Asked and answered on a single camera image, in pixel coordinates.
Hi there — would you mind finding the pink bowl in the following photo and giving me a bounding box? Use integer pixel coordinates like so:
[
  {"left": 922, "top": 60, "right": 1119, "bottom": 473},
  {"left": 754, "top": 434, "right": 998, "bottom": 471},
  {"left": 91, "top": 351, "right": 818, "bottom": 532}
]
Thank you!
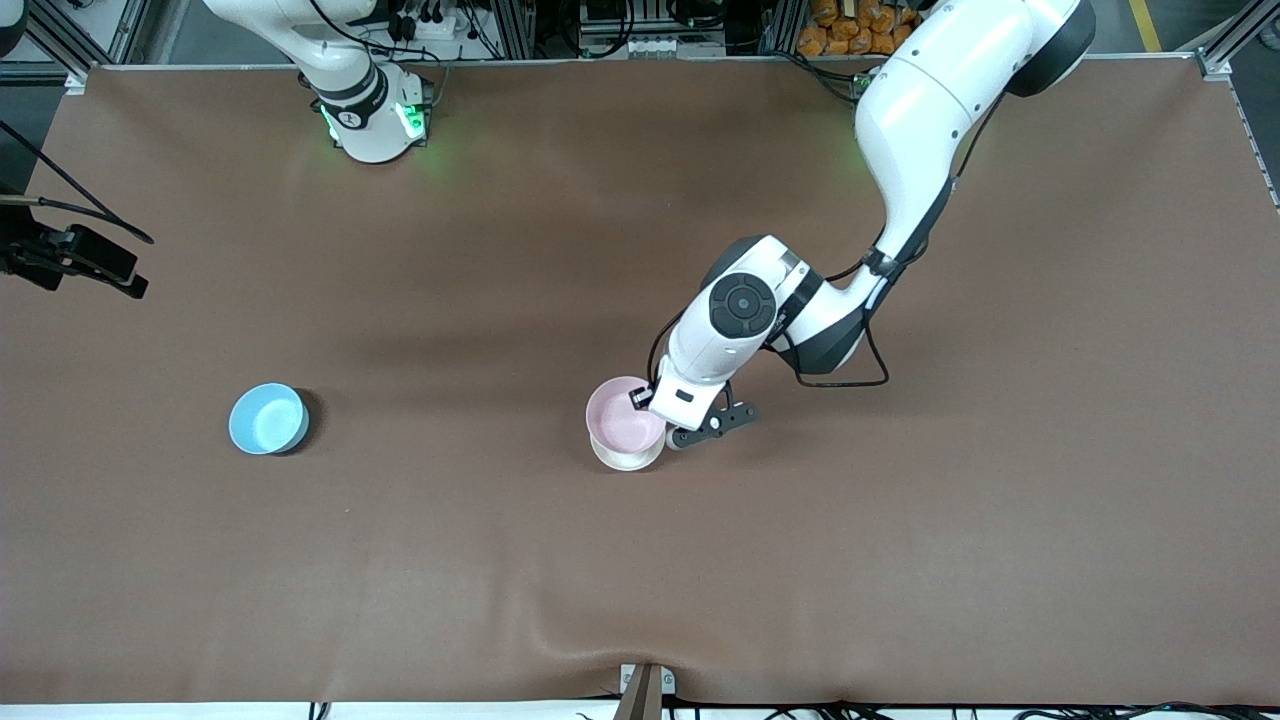
[{"left": 585, "top": 377, "right": 668, "bottom": 454}]

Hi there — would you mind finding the blue bowl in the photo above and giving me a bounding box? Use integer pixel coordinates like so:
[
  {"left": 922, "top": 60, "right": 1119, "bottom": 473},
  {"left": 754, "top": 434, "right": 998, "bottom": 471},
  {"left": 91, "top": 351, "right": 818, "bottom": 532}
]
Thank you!
[{"left": 229, "top": 383, "right": 309, "bottom": 456}]

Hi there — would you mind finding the white bowl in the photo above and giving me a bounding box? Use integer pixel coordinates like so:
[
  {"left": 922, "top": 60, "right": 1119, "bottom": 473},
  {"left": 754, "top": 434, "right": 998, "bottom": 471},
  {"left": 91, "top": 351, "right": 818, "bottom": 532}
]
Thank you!
[{"left": 590, "top": 432, "right": 667, "bottom": 473}]

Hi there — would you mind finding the brown table cloth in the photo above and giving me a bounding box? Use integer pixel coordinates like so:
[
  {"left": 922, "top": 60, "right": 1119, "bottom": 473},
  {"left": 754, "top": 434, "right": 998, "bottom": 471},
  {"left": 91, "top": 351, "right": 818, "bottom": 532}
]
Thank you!
[{"left": 0, "top": 55, "right": 1280, "bottom": 707}]

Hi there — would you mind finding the white power strip with plugs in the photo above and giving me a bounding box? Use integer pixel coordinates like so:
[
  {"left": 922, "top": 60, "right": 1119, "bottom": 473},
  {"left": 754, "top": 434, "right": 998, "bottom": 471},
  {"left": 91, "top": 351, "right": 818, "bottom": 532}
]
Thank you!
[{"left": 392, "top": 0, "right": 481, "bottom": 43}]

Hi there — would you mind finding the pile of orange packets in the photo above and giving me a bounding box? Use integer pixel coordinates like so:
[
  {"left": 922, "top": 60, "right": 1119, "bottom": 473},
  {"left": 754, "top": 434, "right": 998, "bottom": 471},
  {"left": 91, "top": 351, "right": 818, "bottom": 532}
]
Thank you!
[{"left": 797, "top": 0, "right": 931, "bottom": 58}]

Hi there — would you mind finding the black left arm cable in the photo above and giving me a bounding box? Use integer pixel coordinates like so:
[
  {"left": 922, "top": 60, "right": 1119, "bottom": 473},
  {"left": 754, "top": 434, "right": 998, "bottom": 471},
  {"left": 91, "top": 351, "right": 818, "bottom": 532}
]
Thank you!
[{"left": 648, "top": 90, "right": 1001, "bottom": 391}]

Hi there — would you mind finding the aluminium frame profile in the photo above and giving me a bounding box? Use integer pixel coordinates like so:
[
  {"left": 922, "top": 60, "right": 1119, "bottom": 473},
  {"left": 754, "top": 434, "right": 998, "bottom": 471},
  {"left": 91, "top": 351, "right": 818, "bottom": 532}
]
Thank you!
[
  {"left": 0, "top": 0, "right": 151, "bottom": 83},
  {"left": 1195, "top": 0, "right": 1280, "bottom": 209}
]

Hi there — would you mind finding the grey metal bracket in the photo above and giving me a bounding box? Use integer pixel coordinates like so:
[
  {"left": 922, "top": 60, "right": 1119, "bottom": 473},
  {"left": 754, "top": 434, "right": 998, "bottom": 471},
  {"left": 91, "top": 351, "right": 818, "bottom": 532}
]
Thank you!
[{"left": 620, "top": 663, "right": 677, "bottom": 697}]

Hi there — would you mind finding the brown camera post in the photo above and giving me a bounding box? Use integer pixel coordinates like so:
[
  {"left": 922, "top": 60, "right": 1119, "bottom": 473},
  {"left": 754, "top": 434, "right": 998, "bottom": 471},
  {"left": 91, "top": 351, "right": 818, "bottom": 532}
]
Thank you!
[{"left": 614, "top": 665, "right": 664, "bottom": 720}]

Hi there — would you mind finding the black floor cable bundle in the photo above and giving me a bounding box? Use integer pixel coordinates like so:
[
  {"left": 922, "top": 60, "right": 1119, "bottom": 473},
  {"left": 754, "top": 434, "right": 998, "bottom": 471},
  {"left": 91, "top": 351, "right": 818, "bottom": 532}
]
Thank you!
[{"left": 575, "top": 699, "right": 1280, "bottom": 720}]

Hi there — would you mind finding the aluminium frame post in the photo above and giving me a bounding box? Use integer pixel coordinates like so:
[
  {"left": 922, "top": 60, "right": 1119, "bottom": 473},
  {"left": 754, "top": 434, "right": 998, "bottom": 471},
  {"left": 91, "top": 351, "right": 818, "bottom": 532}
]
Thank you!
[{"left": 490, "top": 0, "right": 543, "bottom": 59}]

